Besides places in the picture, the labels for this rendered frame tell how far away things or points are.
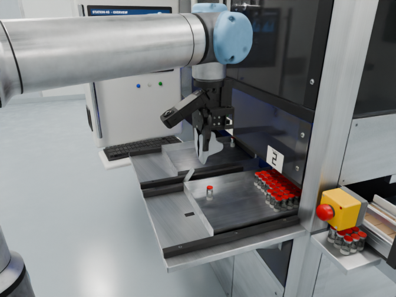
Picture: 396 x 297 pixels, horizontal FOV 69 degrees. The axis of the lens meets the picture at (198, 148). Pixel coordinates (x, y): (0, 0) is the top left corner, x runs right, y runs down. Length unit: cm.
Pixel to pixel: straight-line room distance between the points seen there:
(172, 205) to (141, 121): 76
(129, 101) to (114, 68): 119
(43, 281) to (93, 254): 32
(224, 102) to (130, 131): 98
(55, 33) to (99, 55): 5
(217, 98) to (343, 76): 28
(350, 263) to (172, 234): 45
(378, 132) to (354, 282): 57
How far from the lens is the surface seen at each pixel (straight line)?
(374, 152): 89
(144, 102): 158
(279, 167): 92
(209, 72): 64
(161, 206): 94
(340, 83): 72
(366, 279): 125
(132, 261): 204
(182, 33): 42
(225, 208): 92
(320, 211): 76
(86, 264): 210
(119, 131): 159
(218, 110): 66
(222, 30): 44
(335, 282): 114
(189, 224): 86
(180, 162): 119
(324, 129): 75
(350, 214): 78
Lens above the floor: 142
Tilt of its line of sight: 24 degrees down
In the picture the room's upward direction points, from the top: straight up
